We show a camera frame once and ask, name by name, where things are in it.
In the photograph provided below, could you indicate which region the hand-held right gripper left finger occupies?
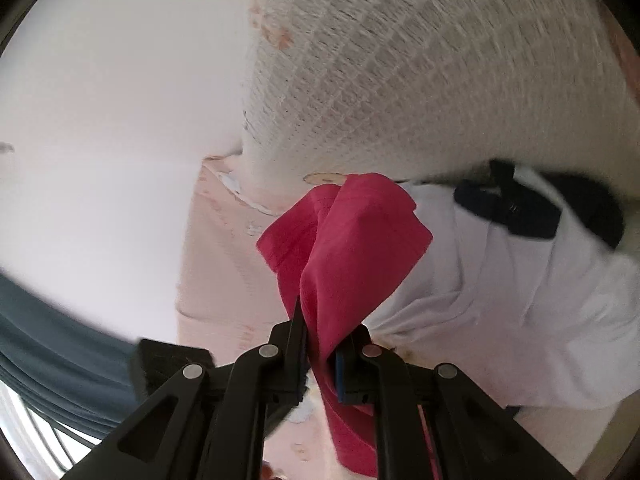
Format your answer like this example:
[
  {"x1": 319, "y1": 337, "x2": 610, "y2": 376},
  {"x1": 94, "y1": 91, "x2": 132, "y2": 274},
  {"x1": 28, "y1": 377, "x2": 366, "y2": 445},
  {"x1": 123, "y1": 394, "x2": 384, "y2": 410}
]
[{"x1": 60, "y1": 295, "x2": 308, "y2": 480}]

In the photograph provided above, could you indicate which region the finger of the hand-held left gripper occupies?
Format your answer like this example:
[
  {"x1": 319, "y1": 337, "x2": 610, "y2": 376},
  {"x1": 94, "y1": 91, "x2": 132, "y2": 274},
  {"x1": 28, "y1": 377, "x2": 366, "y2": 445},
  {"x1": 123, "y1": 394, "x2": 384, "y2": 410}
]
[{"x1": 455, "y1": 160, "x2": 558, "y2": 238}]

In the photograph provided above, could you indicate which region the pink cartoon cat printed blanket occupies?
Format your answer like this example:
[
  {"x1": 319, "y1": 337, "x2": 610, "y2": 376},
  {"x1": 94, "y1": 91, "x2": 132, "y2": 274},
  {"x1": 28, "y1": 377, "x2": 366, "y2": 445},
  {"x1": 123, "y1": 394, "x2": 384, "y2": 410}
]
[{"x1": 175, "y1": 0, "x2": 640, "y2": 480}]

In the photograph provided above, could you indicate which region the white printed garment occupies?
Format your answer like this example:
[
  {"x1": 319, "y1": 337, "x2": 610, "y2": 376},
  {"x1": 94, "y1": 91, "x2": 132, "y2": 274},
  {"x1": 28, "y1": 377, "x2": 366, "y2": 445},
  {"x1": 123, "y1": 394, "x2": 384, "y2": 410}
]
[{"x1": 360, "y1": 165, "x2": 640, "y2": 411}]

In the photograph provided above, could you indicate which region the magenta garment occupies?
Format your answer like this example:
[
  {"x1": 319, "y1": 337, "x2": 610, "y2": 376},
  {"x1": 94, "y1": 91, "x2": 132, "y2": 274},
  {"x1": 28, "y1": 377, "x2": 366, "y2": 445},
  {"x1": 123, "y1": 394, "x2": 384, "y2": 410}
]
[{"x1": 256, "y1": 172, "x2": 443, "y2": 478}]

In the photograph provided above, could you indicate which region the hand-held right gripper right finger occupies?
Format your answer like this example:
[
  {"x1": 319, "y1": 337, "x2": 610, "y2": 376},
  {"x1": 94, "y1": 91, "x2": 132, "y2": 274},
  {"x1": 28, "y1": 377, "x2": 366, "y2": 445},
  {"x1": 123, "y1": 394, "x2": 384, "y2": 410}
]
[{"x1": 336, "y1": 327, "x2": 576, "y2": 480}]

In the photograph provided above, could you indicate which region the grey-blue curtain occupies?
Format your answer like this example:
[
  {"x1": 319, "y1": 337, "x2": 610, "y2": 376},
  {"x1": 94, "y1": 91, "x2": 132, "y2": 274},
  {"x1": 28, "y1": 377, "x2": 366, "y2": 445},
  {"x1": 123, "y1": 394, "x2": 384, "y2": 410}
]
[{"x1": 0, "y1": 267, "x2": 146, "y2": 436}]

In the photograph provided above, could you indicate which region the bright window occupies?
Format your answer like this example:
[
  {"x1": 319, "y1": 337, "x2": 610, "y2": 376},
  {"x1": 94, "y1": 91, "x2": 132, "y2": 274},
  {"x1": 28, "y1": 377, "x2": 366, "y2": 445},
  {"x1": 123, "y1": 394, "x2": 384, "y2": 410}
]
[{"x1": 0, "y1": 380, "x2": 101, "y2": 466}]

